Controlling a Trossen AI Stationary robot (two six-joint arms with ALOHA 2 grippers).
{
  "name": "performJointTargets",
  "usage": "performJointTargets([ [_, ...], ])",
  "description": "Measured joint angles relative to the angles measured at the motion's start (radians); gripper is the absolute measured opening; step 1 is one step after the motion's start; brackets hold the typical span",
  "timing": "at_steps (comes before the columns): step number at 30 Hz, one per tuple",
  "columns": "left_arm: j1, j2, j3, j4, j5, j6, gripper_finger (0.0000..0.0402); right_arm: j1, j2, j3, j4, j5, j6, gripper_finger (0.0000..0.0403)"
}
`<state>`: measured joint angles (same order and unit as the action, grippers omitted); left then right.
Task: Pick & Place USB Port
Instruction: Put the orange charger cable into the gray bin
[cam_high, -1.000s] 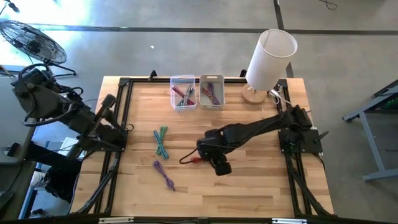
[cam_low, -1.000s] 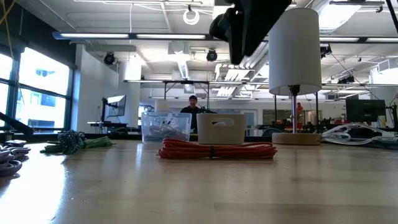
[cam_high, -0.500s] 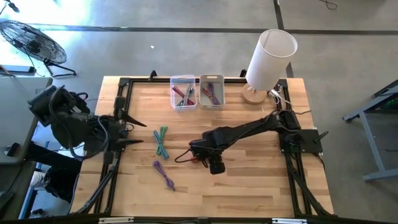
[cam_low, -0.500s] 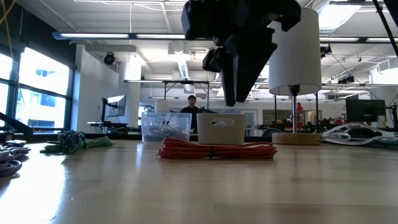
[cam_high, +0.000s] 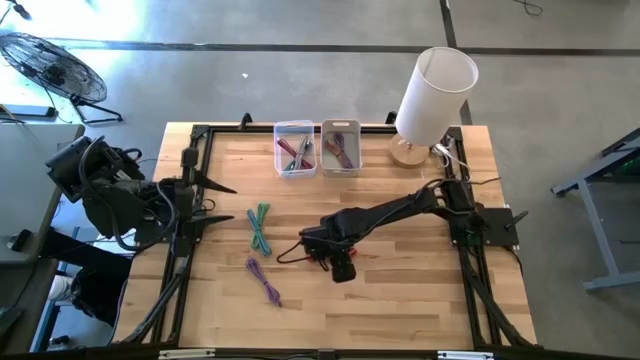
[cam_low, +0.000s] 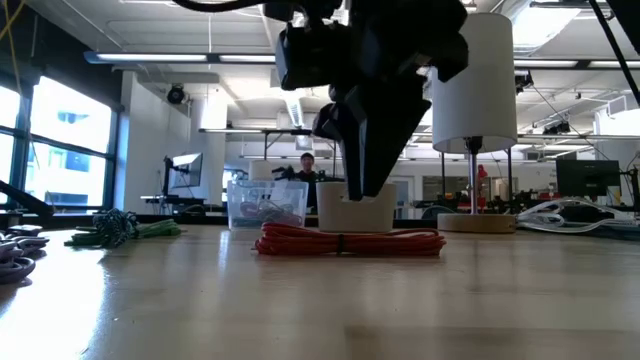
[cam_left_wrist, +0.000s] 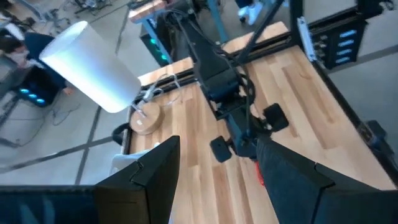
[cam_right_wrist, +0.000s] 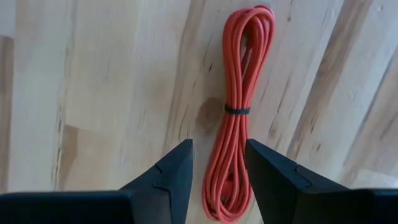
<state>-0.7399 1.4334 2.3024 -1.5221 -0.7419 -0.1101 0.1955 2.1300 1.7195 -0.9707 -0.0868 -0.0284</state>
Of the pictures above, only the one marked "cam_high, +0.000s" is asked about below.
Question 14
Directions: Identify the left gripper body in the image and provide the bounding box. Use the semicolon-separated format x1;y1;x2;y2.
159;148;200;255

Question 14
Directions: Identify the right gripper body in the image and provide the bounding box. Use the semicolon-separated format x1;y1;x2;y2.
298;214;359;285

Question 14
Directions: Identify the white paper sheet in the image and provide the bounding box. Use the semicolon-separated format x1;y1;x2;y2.
97;239;137;256

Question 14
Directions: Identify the clear plastic bin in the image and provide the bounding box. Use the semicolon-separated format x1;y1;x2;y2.
273;119;318;180

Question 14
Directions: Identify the beige plastic bin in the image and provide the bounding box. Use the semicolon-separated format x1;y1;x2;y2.
319;118;363;179

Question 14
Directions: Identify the black bag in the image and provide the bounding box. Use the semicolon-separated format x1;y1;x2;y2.
37;227;134;326

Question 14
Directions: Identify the grey desk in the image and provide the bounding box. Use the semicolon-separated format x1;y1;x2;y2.
0;122;86;266

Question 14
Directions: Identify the small black device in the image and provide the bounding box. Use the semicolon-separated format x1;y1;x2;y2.
5;228;34;253

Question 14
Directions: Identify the white shade table lamp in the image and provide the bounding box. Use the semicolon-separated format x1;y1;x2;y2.
388;46;480;169

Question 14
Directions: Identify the black floor fan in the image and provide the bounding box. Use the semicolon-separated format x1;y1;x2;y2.
0;32;124;125

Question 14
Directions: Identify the grey metal table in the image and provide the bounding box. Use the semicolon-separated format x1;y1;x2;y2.
549;127;640;294

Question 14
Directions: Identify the silver metal bracket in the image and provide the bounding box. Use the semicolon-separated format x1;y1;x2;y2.
158;348;216;360
437;349;495;360

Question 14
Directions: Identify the white lamp cord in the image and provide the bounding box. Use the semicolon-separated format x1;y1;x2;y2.
432;142;474;174

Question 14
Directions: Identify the black floor cable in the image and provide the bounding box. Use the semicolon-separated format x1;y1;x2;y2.
512;0;545;17

